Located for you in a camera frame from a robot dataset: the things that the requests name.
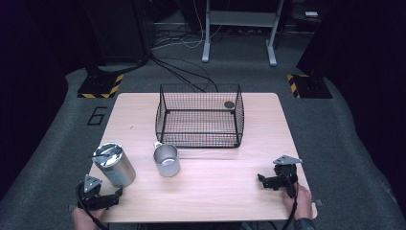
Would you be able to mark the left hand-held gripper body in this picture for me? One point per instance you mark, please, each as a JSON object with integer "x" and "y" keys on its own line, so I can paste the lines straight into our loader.
{"x": 91, "y": 191}

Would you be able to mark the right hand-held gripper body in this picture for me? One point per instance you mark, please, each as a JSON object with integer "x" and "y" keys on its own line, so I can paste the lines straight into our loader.
{"x": 286, "y": 174}

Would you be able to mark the steel tumbler with lid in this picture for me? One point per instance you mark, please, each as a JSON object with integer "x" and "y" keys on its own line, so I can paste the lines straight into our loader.
{"x": 114, "y": 164}

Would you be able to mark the silver metal mug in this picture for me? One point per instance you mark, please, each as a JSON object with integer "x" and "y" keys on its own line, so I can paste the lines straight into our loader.
{"x": 166, "y": 161}

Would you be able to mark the person's left hand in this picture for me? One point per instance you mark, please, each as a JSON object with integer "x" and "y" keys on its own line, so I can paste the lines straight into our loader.
{"x": 85, "y": 219}

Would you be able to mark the person's right hand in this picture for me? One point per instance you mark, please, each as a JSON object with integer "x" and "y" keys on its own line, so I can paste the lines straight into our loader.
{"x": 301, "y": 202}

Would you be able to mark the grey tape strip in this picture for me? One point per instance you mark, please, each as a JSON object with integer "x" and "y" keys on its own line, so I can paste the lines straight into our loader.
{"x": 71, "y": 208}
{"x": 318, "y": 202}

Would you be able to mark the black round disc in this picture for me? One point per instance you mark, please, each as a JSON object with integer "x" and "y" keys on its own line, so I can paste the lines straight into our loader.
{"x": 229, "y": 104}

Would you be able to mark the black stand base striped edge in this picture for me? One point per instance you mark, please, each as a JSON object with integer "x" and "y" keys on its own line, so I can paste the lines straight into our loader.
{"x": 100, "y": 86}
{"x": 308, "y": 86}

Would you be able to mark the dark curtain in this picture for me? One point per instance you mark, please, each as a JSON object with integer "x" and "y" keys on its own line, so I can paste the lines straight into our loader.
{"x": 32, "y": 64}
{"x": 367, "y": 80}

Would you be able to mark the small white box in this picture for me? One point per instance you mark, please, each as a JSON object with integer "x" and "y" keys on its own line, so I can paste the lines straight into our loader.
{"x": 311, "y": 13}

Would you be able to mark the black cabinet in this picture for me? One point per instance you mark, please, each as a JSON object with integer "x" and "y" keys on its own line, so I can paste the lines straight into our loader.
{"x": 118, "y": 28}

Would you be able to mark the white metal desk frame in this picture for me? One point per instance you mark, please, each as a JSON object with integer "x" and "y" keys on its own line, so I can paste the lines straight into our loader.
{"x": 241, "y": 19}

